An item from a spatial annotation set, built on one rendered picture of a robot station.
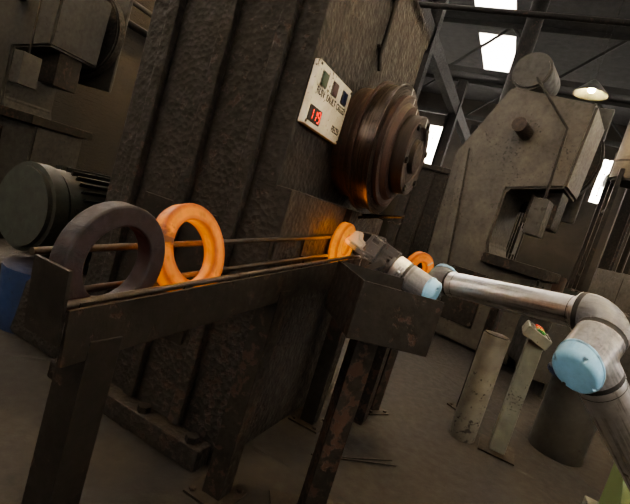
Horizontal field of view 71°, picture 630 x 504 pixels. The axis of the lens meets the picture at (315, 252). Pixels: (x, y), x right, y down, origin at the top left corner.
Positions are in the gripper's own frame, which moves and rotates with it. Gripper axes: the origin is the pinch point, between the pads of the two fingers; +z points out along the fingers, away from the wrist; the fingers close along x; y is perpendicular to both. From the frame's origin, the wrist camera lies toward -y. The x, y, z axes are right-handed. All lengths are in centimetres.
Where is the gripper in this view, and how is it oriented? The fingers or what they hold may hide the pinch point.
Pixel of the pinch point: (344, 239)
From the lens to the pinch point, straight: 156.4
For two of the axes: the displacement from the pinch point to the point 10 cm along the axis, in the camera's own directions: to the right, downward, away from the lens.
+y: 5.2, -8.3, -2.1
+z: -7.5, -5.6, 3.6
